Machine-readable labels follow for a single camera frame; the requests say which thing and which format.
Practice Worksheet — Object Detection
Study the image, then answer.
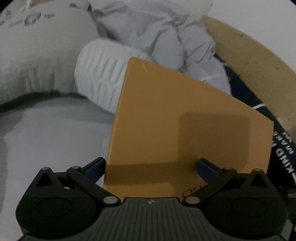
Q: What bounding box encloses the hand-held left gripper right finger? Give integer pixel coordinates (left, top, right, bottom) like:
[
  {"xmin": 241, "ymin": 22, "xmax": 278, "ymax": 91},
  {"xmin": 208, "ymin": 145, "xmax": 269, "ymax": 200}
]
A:
[{"xmin": 182, "ymin": 158, "xmax": 269, "ymax": 205}]

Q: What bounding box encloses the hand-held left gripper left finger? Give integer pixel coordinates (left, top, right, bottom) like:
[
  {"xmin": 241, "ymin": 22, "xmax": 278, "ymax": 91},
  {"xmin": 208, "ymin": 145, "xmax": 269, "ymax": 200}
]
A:
[{"xmin": 30, "ymin": 157, "xmax": 121, "ymax": 206}]

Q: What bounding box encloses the brown cardboard box lid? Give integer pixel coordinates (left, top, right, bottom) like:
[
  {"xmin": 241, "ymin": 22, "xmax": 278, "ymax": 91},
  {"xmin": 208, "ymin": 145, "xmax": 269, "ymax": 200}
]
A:
[{"xmin": 103, "ymin": 57, "xmax": 275, "ymax": 200}]

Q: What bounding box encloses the bed with white sheet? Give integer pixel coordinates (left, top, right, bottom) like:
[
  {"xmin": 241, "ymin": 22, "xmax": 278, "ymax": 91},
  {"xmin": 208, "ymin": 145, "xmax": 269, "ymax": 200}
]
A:
[{"xmin": 0, "ymin": 95, "xmax": 116, "ymax": 234}]

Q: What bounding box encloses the dark navy printed garment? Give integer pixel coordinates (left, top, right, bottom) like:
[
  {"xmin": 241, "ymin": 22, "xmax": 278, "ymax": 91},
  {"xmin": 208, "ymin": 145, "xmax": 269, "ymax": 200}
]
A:
[{"xmin": 215, "ymin": 53, "xmax": 296, "ymax": 193}]

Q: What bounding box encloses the crumpled grey quilt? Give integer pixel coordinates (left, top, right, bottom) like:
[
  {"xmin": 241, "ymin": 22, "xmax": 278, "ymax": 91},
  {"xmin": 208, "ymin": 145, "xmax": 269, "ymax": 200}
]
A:
[{"xmin": 89, "ymin": 0, "xmax": 232, "ymax": 96}]

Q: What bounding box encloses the white charging cable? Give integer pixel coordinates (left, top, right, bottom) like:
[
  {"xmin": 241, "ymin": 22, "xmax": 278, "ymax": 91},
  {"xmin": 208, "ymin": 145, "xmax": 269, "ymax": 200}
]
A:
[{"xmin": 201, "ymin": 58, "xmax": 232, "ymax": 83}]

